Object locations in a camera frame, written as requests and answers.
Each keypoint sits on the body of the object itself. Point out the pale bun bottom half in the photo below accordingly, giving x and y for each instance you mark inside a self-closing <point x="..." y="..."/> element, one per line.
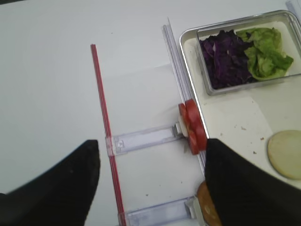
<point x="284" y="153"/>

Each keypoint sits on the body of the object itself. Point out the left long clear rail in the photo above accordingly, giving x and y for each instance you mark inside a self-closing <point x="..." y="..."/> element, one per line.
<point x="177" y="63"/>

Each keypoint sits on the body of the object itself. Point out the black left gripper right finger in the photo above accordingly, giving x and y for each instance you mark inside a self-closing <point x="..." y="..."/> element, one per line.
<point x="245" y="195"/>

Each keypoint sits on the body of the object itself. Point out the clear tomato holder rail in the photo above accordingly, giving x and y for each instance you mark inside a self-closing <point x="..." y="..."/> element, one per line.
<point x="122" y="144"/>

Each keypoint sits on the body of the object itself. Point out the metal baking tray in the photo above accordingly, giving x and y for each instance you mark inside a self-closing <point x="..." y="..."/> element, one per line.
<point x="246" y="117"/>

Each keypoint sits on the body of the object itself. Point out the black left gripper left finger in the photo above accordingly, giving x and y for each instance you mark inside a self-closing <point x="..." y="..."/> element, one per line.
<point x="62" y="196"/>

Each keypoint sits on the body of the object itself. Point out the green lettuce leaves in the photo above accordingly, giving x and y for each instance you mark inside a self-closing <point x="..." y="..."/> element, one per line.
<point x="266" y="58"/>

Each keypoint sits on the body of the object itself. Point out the golden bun top half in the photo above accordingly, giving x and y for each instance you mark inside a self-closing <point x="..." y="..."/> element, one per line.
<point x="209" y="212"/>

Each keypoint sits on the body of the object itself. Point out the long clear rail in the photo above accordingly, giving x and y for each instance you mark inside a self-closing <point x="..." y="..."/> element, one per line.
<point x="177" y="63"/>
<point x="294" y="5"/>

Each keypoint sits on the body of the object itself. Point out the right long clear rail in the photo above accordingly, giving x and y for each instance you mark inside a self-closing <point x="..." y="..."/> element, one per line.
<point x="294" y="5"/>

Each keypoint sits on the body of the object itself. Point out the clear plastic salad container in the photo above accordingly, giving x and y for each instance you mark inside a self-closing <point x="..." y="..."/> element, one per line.
<point x="285" y="21"/>

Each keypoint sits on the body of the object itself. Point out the purple cabbage leaves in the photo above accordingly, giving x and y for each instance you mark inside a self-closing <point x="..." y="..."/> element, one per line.
<point x="226" y="60"/>

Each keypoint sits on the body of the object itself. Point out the left red guide strip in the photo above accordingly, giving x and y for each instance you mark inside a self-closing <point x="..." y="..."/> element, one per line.
<point x="108" y="136"/>

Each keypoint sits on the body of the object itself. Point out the clear left bun holder rail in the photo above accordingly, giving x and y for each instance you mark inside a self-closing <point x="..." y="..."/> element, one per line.
<point x="158" y="215"/>

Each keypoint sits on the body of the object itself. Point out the white bun pusher block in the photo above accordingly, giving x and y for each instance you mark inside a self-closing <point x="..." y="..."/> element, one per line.
<point x="198" y="215"/>

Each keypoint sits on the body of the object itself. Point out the white tomato pusher block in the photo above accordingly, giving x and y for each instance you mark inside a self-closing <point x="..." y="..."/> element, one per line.
<point x="183" y="126"/>

